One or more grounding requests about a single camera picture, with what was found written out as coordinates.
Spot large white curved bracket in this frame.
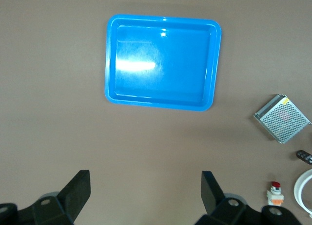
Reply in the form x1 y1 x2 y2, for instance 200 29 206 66
293 168 312 218

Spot brown table cover mat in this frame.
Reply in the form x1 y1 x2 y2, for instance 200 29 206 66
0 0 312 225

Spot orange button box black base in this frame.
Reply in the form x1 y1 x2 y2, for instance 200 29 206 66
295 150 312 166

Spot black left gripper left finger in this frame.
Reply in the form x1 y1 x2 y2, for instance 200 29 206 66
0 169 92 225

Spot white push button red cap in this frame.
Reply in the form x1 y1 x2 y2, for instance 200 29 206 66
265 181 285 206

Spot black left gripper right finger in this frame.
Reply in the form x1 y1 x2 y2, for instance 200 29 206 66
196 170 301 225

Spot blue plastic tray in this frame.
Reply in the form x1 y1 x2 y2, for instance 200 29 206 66
104 14 223 113

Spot metal mesh power supply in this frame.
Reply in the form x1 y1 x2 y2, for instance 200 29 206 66
253 94 312 144

